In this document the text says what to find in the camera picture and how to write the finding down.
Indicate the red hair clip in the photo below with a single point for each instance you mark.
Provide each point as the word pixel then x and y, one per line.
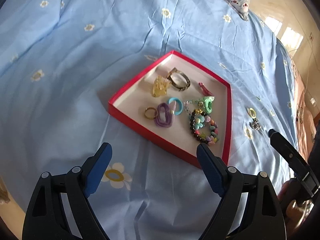
pixel 204 90

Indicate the orange patterned blanket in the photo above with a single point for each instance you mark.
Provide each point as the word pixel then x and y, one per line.
pixel 306 128

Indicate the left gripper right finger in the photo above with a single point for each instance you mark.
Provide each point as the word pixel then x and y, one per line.
pixel 214 169

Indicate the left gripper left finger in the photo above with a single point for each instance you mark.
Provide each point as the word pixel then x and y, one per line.
pixel 94 168

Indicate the blue floral bed sheet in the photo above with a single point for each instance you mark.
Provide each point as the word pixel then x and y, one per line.
pixel 61 60

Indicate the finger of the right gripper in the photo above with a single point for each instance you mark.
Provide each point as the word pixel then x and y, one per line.
pixel 302 170

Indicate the red shallow jewelry box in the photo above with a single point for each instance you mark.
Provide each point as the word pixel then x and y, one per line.
pixel 178 121

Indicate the person's right hand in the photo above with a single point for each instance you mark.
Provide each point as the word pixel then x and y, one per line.
pixel 295 203

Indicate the yellow translucent claw clip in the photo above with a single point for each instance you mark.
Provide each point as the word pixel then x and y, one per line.
pixel 160 86

